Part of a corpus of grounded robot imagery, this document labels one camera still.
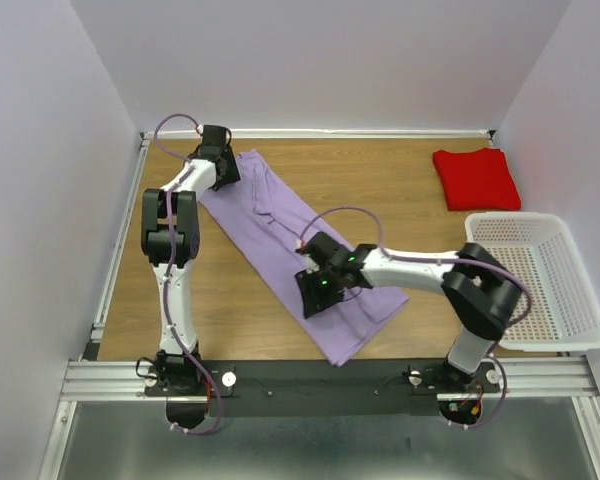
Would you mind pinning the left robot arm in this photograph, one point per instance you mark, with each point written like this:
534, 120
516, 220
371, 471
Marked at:
170, 239

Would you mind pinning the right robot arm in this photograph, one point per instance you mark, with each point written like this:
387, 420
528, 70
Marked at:
485, 296

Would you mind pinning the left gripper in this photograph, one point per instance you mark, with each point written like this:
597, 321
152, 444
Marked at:
232, 175

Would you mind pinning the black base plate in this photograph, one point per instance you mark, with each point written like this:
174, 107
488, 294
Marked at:
312, 388

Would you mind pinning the aluminium frame rail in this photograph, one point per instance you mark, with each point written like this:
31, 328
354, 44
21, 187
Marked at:
87, 381

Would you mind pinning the folded red t-shirt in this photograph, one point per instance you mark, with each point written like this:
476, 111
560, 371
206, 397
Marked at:
478, 180

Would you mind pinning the white plastic basket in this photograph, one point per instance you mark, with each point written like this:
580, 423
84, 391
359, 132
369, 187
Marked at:
539, 249

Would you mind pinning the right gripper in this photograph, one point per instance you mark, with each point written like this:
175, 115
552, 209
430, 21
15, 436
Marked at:
306, 281

